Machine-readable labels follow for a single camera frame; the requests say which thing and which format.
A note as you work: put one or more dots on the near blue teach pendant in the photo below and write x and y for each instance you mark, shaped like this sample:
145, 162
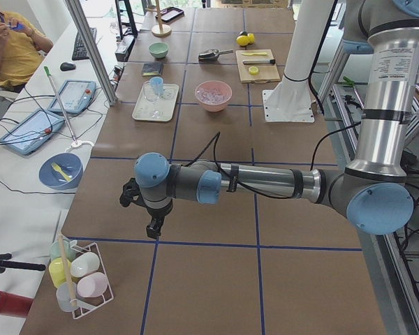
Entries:
31, 133

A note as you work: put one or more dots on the black computer mouse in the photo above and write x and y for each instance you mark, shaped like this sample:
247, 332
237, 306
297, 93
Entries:
67, 66

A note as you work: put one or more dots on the pink plastic cup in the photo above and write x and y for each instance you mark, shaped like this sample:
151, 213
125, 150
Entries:
92, 285

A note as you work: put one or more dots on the yellow plastic cup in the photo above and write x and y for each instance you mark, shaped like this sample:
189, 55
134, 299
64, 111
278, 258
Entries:
56, 271

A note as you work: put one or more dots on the person in yellow shirt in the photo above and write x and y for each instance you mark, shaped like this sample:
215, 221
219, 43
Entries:
21, 48

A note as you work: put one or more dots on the white wire cup rack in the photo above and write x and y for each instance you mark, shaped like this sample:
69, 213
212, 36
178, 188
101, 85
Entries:
86, 305

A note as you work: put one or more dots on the far blue teach pendant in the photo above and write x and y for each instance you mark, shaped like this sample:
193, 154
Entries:
76, 95

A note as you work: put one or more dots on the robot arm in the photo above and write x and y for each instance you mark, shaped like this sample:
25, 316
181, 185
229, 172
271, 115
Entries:
370, 192

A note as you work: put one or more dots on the wooden cutting board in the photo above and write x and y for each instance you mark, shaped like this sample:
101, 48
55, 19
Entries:
267, 73

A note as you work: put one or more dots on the red cylinder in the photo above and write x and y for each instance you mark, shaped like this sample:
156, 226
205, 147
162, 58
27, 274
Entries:
14, 305

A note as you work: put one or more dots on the dark tablet tray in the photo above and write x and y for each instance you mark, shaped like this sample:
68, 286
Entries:
170, 14

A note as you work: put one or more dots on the black tripod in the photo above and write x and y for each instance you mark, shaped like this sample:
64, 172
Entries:
7, 263

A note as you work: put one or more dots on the pink bowl of ice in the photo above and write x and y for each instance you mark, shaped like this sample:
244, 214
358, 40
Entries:
213, 95

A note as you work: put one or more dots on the wooden stand with base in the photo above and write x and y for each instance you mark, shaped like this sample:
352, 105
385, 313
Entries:
160, 29

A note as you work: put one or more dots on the dark grey folded cloth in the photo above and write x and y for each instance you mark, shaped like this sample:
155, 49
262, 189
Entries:
152, 69

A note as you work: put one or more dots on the white plastic cup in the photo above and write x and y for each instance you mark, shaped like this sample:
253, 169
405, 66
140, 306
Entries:
85, 264

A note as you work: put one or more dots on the black keyboard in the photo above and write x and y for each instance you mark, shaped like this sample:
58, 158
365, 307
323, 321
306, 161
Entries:
79, 49

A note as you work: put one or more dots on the yellow plastic fork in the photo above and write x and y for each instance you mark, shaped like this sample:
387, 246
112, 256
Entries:
59, 170

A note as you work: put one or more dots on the green plastic cup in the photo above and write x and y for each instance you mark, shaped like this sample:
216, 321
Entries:
55, 251

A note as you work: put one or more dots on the aluminium frame post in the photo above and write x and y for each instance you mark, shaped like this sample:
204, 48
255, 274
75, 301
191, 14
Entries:
77, 14

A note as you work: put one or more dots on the steel cylinder rod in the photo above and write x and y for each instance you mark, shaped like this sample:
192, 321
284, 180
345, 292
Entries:
262, 62

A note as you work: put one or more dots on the yellow lemon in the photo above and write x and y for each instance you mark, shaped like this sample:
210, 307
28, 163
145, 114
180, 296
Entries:
243, 40
251, 38

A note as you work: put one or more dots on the yellow plastic knife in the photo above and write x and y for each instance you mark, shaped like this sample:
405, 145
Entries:
250, 54

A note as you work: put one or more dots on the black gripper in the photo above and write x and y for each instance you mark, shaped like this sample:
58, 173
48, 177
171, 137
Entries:
157, 213

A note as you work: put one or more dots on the lemon half slice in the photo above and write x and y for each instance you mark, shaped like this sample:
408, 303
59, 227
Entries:
253, 70

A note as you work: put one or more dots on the clear wine glass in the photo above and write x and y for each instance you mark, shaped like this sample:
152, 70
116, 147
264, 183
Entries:
151, 99

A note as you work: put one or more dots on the cream serving tray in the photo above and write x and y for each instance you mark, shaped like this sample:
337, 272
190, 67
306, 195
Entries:
165, 104

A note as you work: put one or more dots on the green ceramic bowl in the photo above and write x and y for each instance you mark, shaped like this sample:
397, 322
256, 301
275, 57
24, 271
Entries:
159, 50

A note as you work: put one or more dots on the green tipped metal stick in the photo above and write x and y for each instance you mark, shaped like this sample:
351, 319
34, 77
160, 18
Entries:
75, 143

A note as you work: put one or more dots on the light blue cup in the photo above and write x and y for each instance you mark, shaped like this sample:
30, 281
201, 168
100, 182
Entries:
157, 85

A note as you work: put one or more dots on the blue teach pendant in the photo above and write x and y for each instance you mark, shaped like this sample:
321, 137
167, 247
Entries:
31, 133
76, 95

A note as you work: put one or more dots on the metal ice scoop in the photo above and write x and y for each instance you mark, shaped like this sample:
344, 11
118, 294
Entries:
212, 54

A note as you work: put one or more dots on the blue bowl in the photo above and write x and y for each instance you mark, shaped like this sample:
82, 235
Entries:
70, 164

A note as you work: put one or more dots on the clear grey plastic cup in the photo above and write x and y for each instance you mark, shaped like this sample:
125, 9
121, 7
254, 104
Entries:
64, 299

